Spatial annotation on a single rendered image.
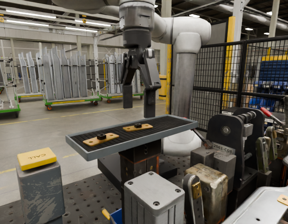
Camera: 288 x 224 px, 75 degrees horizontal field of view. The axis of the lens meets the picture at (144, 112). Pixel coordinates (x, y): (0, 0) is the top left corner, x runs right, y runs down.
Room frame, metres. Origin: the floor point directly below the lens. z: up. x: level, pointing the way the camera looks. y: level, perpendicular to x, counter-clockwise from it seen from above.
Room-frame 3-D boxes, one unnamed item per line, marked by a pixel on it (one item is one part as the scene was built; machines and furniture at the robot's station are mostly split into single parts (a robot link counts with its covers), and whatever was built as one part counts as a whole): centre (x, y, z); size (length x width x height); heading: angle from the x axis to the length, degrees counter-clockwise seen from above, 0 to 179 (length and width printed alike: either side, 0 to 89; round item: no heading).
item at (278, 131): (0.82, -0.63, 0.88); 0.07 x 0.06 x 0.35; 39
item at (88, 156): (0.51, 0.01, 1.16); 0.37 x 0.14 x 0.02; 129
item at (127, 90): (0.58, 0.05, 1.24); 0.03 x 0.01 x 0.07; 119
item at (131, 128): (0.52, 0.02, 1.17); 0.08 x 0.04 x 0.01; 119
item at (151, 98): (0.45, -0.02, 1.27); 0.03 x 0.01 x 0.05; 29
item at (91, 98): (7.00, 2.70, 0.88); 1.91 x 1.00 x 1.76; 122
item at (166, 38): (1.08, -0.09, 1.53); 0.18 x 0.14 x 0.13; 171
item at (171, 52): (3.13, -0.83, 1.00); 1.34 x 0.14 x 2.00; 35
